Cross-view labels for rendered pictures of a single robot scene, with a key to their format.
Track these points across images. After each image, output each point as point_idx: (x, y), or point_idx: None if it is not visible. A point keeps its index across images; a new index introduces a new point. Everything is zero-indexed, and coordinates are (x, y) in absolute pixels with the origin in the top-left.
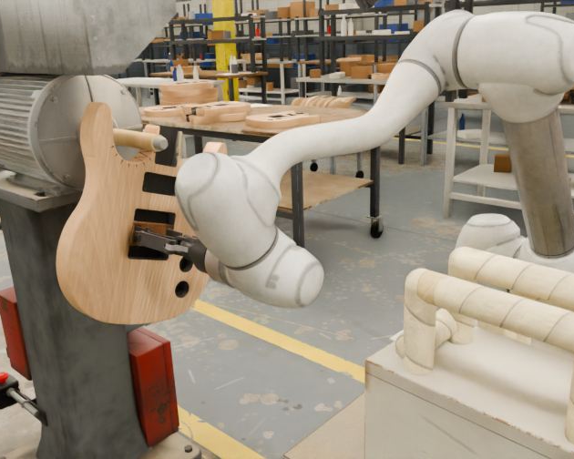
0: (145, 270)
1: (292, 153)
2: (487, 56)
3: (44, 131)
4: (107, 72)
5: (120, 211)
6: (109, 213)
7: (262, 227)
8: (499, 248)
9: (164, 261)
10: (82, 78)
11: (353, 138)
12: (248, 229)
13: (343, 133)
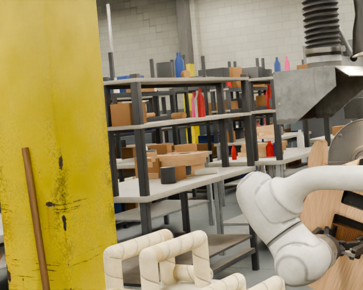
0: (339, 260)
1: (303, 180)
2: None
3: (332, 156)
4: (284, 122)
5: (322, 212)
6: (314, 212)
7: (267, 221)
8: None
9: (355, 259)
10: (362, 122)
11: None
12: (256, 219)
13: (354, 174)
